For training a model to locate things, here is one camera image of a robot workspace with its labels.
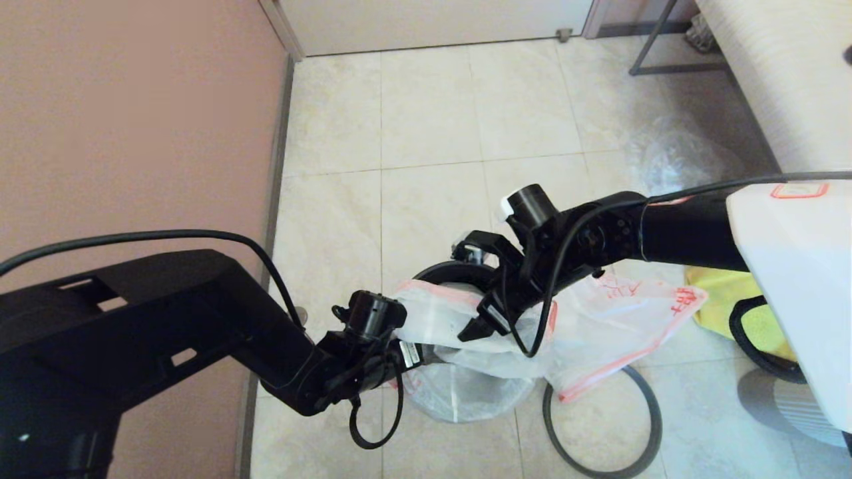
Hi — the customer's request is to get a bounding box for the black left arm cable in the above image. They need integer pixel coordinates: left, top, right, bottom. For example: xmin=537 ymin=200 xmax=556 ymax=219
xmin=0 ymin=230 xmax=405 ymax=450

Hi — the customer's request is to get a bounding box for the white red plastic bag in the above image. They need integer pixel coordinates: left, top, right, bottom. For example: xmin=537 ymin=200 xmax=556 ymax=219
xmin=546 ymin=266 xmax=708 ymax=403

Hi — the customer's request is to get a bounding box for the white wood-grain table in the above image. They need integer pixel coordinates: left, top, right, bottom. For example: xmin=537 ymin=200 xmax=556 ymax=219
xmin=699 ymin=0 xmax=852 ymax=172

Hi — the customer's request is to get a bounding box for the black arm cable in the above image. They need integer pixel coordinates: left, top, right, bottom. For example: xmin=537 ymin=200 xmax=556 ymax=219
xmin=499 ymin=171 xmax=852 ymax=385
xmin=0 ymin=230 xmax=405 ymax=450

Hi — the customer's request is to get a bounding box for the grey patterned shoe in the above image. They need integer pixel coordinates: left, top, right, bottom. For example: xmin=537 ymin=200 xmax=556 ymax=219
xmin=686 ymin=9 xmax=721 ymax=54

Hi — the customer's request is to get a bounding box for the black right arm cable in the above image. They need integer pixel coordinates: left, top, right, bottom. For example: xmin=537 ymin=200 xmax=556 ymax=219
xmin=499 ymin=171 xmax=852 ymax=385

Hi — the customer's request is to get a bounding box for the grey bin rim ring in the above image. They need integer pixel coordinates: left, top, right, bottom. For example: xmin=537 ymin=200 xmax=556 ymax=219
xmin=541 ymin=365 xmax=664 ymax=479

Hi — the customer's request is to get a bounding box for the white ribbed round appliance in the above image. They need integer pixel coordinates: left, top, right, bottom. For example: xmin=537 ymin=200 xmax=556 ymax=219
xmin=738 ymin=369 xmax=846 ymax=448

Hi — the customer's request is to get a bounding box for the clear crumpled plastic bag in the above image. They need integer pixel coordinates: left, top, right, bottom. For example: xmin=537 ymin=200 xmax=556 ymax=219
xmin=629 ymin=113 xmax=746 ymax=197

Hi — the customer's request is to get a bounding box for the white door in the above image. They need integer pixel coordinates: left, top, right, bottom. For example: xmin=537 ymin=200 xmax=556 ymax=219
xmin=278 ymin=0 xmax=593 ymax=57

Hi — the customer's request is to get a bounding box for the yellow fabric bag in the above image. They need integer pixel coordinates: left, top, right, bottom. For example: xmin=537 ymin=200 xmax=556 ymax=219
xmin=689 ymin=266 xmax=796 ymax=363

